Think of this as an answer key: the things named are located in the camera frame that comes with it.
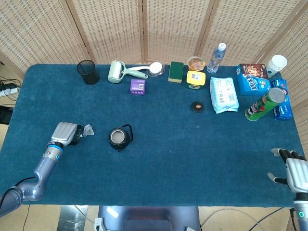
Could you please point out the white power strip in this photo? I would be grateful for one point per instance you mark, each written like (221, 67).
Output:
(8, 92)

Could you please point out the yellow box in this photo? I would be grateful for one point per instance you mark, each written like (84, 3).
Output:
(196, 77)

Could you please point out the pyramid tea bag with tag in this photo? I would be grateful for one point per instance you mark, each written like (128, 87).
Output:
(89, 130)

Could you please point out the pale green lint roller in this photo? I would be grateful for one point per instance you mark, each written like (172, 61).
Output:
(115, 71)

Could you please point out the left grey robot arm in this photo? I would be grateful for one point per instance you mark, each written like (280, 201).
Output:
(42, 170)

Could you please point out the blue table cloth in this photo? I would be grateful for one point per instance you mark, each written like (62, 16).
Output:
(168, 156)

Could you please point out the blue Oreo box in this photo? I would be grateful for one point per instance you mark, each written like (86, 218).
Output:
(285, 109)

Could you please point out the black mesh pen holder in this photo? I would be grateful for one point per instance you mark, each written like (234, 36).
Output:
(88, 74)

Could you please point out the white paper cup stack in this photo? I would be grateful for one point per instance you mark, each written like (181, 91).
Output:
(276, 65)

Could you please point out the black box on floor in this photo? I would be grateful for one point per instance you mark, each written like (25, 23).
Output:
(4, 115)

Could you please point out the small black round lid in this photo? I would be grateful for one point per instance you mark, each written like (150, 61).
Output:
(198, 107)

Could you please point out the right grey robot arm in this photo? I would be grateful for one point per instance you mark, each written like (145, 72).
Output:
(302, 214)

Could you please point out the light blue wet wipes pack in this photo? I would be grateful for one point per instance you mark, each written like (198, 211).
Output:
(223, 95)

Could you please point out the clear plastic water bottle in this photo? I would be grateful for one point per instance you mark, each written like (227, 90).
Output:
(215, 60)

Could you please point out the orange-lidded snack cup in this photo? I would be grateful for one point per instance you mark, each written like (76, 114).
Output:
(196, 63)

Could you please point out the green and yellow sponge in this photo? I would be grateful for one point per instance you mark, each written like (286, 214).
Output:
(176, 71)

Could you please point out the dark robot base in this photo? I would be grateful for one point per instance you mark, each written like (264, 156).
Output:
(149, 220)

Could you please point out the blue cookie box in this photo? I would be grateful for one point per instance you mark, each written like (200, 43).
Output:
(251, 81)

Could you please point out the green chips can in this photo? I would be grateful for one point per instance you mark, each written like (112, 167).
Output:
(261, 106)

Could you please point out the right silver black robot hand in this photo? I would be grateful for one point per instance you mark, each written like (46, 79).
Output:
(297, 173)

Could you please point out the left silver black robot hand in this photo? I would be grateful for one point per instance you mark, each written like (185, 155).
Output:
(65, 132)

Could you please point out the bamboo folding screen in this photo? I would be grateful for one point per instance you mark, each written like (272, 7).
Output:
(168, 29)

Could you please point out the small purple box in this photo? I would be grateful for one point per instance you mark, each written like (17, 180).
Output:
(137, 87)

